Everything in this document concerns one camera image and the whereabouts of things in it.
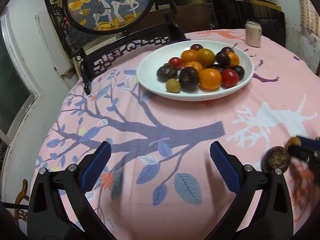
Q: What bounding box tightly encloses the tan longan fruit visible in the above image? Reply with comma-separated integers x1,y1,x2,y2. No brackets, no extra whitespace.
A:
285,137,302,148
165,79,181,93

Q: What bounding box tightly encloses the small orange tangerine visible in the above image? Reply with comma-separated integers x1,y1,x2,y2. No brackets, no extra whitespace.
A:
185,61,204,74

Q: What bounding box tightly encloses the beige drink can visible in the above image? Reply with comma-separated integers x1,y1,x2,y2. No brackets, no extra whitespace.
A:
245,21,262,48

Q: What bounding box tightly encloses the white oval plate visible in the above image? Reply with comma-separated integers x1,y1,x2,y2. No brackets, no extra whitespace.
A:
136,39,255,102

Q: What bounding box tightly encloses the red cherry tomato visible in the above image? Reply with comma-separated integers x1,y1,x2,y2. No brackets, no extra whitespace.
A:
221,69,240,88
168,57,183,70

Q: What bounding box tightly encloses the window with white frame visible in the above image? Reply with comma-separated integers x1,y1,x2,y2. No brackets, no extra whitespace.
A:
1,8,41,146

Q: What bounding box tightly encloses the large orange tangerine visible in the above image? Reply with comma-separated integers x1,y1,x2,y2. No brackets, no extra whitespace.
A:
181,49,197,64

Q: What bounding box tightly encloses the small dark cherry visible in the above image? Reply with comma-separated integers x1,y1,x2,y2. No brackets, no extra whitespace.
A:
215,51,231,67

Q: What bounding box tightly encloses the dark elongated water chestnut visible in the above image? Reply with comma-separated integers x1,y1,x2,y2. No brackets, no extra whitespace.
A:
261,146,290,173

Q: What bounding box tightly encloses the dark chair behind table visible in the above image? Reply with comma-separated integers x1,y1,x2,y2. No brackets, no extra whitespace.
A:
212,0,286,47

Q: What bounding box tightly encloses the yellow orange tomato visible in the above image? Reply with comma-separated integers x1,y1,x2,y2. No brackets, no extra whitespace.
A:
197,48,215,68

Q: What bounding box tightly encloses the large dark red plum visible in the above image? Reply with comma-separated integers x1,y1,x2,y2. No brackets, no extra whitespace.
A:
221,47,234,54

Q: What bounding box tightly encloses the large dark water chestnut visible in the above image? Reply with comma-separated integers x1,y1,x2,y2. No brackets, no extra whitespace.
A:
179,67,199,92

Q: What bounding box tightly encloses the small orange kumquat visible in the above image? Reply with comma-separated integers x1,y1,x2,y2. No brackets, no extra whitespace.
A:
227,51,240,67

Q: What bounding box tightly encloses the round deer painting screen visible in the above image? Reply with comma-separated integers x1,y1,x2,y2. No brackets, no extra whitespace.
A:
44,0,177,58

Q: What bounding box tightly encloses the dark carved wooden chair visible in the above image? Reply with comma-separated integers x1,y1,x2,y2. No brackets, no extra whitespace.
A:
80,22,187,95

